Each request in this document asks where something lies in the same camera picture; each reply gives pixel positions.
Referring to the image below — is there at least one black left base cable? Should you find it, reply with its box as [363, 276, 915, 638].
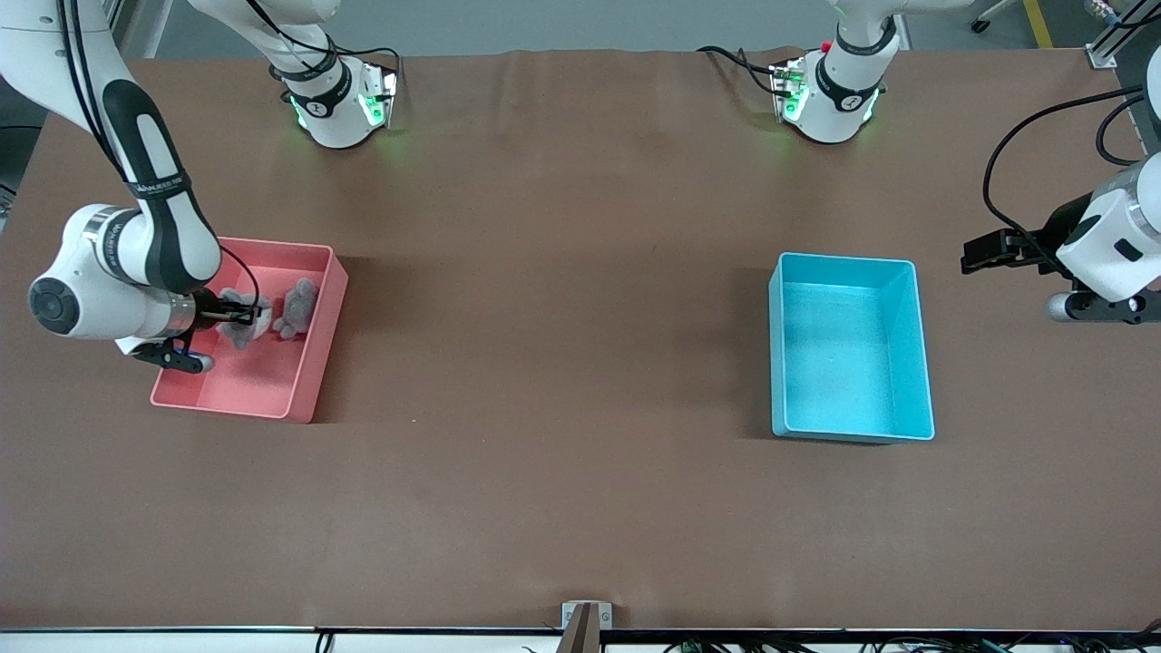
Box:
[697, 45, 783, 97]

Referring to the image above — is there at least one black base cable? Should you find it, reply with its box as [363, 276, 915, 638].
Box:
[243, 0, 405, 87]
[697, 45, 783, 97]

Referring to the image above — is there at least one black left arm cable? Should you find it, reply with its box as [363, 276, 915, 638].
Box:
[982, 86, 1146, 248]
[1095, 93, 1147, 170]

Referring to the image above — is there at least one blue plastic box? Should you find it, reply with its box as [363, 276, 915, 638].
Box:
[768, 252, 936, 443]

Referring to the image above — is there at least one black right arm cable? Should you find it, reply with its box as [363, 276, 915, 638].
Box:
[56, 0, 264, 318]

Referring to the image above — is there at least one pink plastic box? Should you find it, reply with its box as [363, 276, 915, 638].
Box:
[150, 238, 349, 425]

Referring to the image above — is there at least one metal base connector plate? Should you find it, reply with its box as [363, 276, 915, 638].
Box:
[361, 62, 400, 130]
[769, 59, 810, 123]

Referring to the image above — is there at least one aluminium frame profile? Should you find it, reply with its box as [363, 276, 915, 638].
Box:
[1084, 0, 1161, 70]

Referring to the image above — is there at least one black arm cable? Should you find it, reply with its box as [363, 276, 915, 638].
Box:
[982, 86, 1146, 248]
[1095, 93, 1147, 170]
[56, 0, 264, 318]

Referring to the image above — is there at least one black right base cable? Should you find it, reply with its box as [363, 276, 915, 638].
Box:
[243, 0, 405, 87]

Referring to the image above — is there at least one metal table edge bracket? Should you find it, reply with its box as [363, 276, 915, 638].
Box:
[559, 600, 614, 653]

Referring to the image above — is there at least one chair caster wheel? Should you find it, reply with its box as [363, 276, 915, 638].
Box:
[971, 0, 1024, 34]

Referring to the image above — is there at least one brown table cover mat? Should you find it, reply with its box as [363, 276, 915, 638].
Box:
[0, 47, 1161, 631]

